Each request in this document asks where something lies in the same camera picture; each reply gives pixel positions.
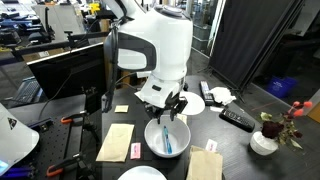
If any blue plastic bin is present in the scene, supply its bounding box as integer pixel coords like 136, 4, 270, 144
265, 75, 299, 99

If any crumpled white tissue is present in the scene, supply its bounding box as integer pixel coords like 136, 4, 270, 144
209, 86, 237, 106

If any yellow sugar packet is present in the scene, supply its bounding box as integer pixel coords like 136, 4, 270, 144
114, 104, 130, 114

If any black clamp orange handle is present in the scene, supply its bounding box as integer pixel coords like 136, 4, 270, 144
59, 111, 89, 125
45, 152, 84, 178

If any large white round plate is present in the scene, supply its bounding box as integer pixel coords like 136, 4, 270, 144
178, 91, 206, 116

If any tan napkin right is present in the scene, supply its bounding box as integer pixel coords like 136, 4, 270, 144
185, 145, 224, 180

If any square brown paper napkin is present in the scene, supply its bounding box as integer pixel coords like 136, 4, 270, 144
95, 123, 136, 163

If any black partition panel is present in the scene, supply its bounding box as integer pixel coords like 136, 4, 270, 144
208, 0, 306, 91

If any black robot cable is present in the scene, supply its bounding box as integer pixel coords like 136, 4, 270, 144
101, 18, 122, 114

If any black keyboard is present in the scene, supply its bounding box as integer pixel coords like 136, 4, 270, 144
11, 76, 43, 104

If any short black remote control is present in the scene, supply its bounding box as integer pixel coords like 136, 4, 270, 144
218, 108, 256, 133

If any black computer monitor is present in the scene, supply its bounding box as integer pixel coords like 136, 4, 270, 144
26, 42, 108, 101

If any cup with black utensils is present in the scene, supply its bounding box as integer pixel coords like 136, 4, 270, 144
249, 99, 314, 157

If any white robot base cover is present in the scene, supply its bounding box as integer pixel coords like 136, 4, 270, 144
0, 102, 40, 177

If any blue marker pen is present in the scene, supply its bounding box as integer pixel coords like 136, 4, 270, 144
162, 125, 173, 155

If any small white paper packet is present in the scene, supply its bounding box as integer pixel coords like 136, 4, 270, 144
209, 105, 225, 113

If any black perforated mounting board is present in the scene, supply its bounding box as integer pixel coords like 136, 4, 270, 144
6, 94, 101, 180

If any pink sweetener packet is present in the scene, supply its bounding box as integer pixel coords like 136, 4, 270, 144
129, 142, 142, 160

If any long black TV remote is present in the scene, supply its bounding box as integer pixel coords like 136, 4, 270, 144
199, 80, 216, 106

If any pink and white packet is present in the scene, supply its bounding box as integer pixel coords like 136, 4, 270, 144
205, 138, 219, 153

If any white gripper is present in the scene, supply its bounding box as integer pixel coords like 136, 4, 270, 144
138, 73, 189, 125

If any white round bowl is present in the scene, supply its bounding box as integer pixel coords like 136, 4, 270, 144
143, 115, 192, 159

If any small white round plate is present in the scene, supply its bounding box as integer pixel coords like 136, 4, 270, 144
117, 165, 168, 180

